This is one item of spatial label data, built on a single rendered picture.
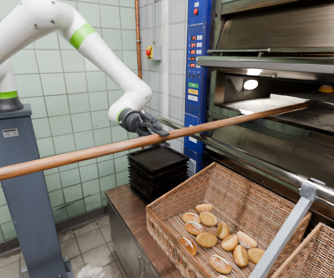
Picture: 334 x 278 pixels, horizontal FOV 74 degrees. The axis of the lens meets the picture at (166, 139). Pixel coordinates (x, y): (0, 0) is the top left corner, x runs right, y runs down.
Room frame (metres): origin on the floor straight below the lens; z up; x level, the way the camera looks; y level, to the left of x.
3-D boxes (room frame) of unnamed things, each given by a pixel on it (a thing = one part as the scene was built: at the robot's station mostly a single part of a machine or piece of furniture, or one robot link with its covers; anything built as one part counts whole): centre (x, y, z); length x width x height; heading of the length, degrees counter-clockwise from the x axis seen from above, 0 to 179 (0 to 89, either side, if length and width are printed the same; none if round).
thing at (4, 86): (1.05, 0.78, 1.36); 0.16 x 0.13 x 0.19; 177
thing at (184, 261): (0.83, -0.24, 0.72); 0.56 x 0.49 x 0.28; 33
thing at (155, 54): (1.71, 0.09, 1.46); 0.10 x 0.07 x 0.10; 33
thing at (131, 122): (0.82, 0.11, 1.20); 0.09 x 0.07 x 0.08; 33
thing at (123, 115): (0.88, 0.14, 1.20); 0.12 x 0.06 x 0.09; 123
